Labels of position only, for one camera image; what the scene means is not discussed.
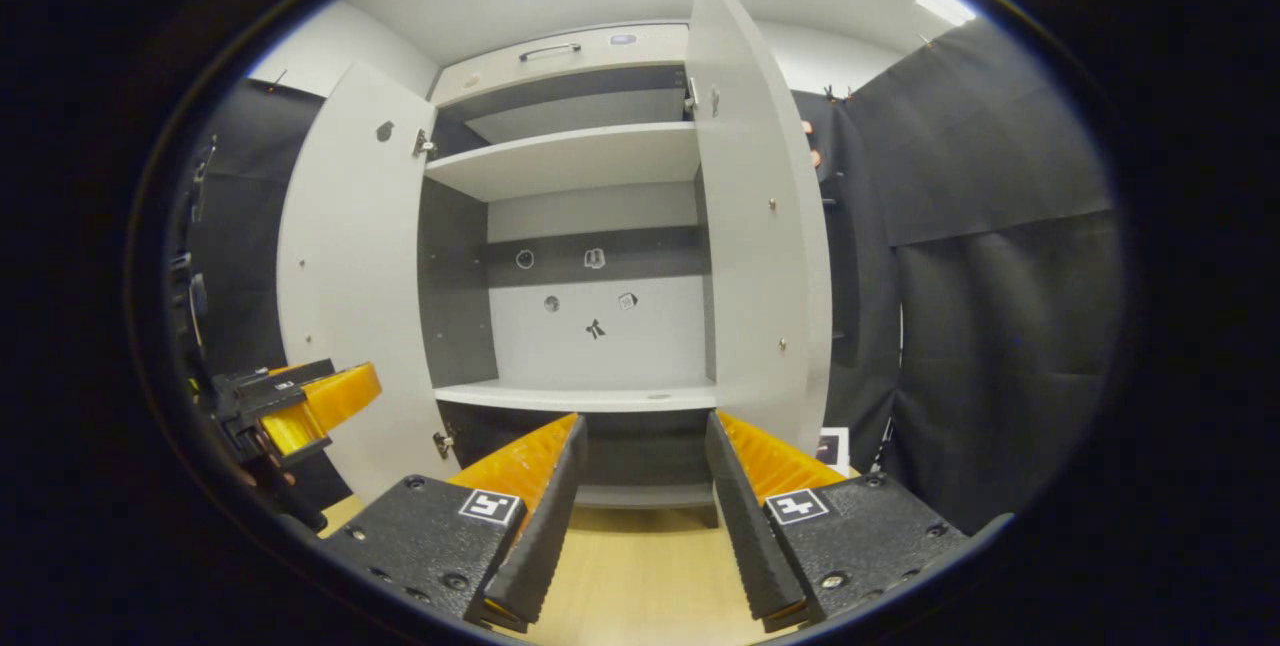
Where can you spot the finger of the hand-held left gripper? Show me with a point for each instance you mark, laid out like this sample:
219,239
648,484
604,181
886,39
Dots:
295,429
345,391

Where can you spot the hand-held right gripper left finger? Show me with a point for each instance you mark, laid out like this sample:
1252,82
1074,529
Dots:
545,536

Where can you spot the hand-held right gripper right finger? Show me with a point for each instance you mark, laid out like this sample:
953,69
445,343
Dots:
745,536

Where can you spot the grey shoe cabinet door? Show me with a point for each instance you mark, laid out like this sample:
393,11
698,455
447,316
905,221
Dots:
760,256
350,276

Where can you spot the grey double-door shoe cabinet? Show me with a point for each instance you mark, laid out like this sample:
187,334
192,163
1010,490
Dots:
600,346

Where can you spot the metal door hinge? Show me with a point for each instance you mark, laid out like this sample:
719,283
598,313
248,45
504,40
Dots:
424,143
692,96
441,444

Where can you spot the grey cabinet shelf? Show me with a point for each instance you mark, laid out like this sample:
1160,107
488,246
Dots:
580,161
580,394

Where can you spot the grey cabinet drawer front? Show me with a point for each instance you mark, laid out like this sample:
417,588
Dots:
600,54

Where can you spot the white printed card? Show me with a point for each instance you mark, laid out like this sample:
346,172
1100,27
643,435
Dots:
833,451

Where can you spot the black backdrop cloth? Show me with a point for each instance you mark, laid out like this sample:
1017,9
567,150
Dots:
1000,346

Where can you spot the ceiling light panel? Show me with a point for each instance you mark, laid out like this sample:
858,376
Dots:
945,4

